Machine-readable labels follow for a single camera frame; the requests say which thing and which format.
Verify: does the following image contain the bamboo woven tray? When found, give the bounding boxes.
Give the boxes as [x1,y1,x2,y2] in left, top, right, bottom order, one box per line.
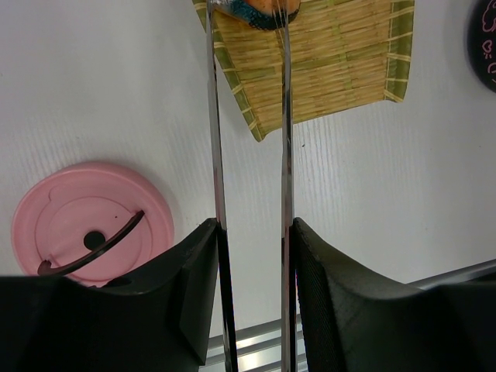
[194,0,415,141]

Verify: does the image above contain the pink round lid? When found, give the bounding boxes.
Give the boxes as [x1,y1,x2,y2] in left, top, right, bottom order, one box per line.
[11,162,174,287]

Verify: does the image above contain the salmon slice toy food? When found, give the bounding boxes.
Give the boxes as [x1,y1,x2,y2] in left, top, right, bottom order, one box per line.
[210,0,301,31]

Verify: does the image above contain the aluminium rail frame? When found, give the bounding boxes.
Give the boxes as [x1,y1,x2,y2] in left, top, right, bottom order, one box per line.
[199,260,495,371]

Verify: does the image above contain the round steel lunch box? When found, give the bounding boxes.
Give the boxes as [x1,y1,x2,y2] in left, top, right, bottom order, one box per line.
[466,0,495,92]

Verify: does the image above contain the metal tongs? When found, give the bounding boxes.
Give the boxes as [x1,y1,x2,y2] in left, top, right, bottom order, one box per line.
[205,1,298,371]

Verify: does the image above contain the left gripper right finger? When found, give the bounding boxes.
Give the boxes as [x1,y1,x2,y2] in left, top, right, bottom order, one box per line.
[292,219,495,371]

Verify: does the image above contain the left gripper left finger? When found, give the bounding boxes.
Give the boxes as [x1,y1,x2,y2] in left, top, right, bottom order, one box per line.
[1,219,218,371]

